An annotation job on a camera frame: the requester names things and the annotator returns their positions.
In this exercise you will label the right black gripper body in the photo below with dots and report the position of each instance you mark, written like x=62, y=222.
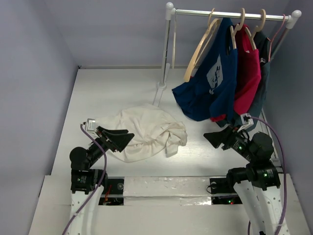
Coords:
x=228, y=138

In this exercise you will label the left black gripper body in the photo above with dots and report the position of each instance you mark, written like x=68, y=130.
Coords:
x=104, y=142

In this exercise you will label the white t shirt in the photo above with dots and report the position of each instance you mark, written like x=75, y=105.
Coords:
x=154, y=130

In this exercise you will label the wooden hanger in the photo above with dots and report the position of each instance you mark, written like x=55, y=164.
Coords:
x=236, y=28
x=209, y=33
x=257, y=28

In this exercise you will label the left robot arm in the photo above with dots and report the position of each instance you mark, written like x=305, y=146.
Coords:
x=89, y=177

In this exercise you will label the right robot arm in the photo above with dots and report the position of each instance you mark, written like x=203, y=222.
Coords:
x=257, y=184

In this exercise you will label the blue t shirt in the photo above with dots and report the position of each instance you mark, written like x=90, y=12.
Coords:
x=210, y=92

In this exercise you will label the red t shirt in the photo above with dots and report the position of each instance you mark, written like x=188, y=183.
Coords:
x=248, y=71

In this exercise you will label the dark teal t shirt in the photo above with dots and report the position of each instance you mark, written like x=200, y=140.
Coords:
x=262, y=43

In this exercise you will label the wooden hanger under blue shirt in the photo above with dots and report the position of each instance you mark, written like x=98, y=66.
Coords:
x=236, y=28

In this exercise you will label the wooden hanger under red shirt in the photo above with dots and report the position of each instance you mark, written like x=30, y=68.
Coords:
x=257, y=28

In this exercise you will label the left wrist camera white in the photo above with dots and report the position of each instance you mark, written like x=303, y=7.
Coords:
x=90, y=125

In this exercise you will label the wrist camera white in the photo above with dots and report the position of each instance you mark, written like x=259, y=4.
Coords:
x=90, y=125
x=247, y=121

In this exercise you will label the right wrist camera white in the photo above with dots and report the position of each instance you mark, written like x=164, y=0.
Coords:
x=247, y=121

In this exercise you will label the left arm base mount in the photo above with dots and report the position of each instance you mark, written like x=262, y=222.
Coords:
x=112, y=194

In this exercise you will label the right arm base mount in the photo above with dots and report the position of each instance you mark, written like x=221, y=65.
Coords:
x=221, y=193

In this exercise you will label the pink wire hanger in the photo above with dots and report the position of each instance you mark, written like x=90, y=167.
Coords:
x=275, y=35

